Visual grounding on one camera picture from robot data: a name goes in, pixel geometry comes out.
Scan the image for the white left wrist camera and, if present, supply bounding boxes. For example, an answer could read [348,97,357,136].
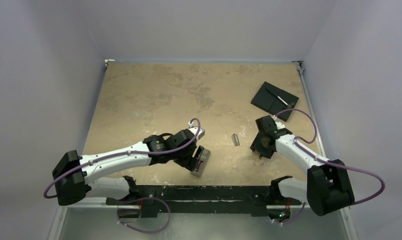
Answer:
[188,122,205,142]

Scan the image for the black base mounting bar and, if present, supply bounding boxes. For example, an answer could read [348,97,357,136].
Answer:
[106,177,301,218]

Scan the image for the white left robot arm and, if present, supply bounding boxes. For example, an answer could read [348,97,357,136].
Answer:
[49,126,205,206]

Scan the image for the black flat tray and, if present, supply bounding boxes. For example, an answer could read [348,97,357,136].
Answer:
[251,81,299,115]

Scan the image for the grey battery cover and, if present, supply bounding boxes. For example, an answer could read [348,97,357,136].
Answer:
[232,133,240,147]

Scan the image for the white remote control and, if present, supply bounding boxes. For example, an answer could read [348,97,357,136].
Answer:
[191,148,211,178]

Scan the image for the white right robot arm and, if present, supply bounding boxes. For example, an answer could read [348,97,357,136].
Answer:
[250,115,355,216]

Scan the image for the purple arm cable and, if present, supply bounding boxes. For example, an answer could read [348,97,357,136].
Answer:
[43,118,201,200]
[273,108,386,205]

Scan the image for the aluminium frame rail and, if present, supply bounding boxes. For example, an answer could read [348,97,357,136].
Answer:
[292,61,326,156]

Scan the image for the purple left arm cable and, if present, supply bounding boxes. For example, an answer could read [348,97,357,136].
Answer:
[43,118,201,200]

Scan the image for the black metal tool on tray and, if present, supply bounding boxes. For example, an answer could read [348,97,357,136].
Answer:
[266,88,295,109]

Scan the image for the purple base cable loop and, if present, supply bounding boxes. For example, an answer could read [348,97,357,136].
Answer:
[116,194,173,235]

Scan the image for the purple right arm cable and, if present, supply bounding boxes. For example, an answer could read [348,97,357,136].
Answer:
[273,108,386,205]

